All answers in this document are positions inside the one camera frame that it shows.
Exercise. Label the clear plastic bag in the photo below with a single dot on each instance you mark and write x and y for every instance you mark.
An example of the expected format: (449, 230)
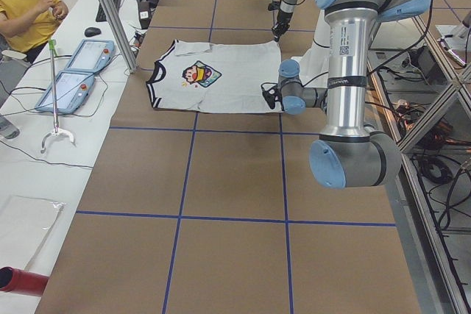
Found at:
(25, 226)

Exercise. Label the upper blue teach pendant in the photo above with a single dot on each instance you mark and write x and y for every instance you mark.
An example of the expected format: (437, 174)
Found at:
(91, 55)

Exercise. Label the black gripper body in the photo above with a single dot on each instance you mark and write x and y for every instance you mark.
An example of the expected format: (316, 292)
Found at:
(282, 17)

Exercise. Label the black computer mouse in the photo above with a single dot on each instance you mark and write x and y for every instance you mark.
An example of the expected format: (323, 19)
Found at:
(92, 31)

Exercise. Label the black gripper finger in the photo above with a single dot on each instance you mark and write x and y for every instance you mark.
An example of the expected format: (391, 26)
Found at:
(278, 30)

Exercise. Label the blue teach pendant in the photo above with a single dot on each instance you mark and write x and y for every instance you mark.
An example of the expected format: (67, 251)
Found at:
(72, 89)
(91, 55)

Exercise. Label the black box with label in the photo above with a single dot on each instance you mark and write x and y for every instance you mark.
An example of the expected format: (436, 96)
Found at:
(144, 13)

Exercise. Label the person in yellow shirt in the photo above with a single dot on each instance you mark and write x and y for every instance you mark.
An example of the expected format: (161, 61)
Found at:
(27, 25)

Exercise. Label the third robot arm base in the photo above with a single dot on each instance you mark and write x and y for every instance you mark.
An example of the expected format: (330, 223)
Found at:
(455, 37)

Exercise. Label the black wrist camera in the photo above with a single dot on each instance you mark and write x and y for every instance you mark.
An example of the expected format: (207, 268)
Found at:
(271, 94)
(273, 6)

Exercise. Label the lower blue teach pendant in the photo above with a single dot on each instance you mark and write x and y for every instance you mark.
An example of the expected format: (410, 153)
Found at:
(72, 89)

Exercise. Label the aluminium frame post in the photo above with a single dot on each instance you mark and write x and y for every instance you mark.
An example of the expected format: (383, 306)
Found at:
(119, 34)

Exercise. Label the grey cartoon print t-shirt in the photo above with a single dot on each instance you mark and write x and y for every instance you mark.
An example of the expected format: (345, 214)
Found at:
(214, 78)

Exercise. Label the metal reacher grabber tool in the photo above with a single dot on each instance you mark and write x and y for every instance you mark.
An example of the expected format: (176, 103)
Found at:
(56, 131)

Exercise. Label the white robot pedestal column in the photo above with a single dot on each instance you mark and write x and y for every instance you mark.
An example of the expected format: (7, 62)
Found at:
(316, 58)

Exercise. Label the red cylinder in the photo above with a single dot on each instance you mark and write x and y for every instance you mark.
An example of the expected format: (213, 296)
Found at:
(22, 282)

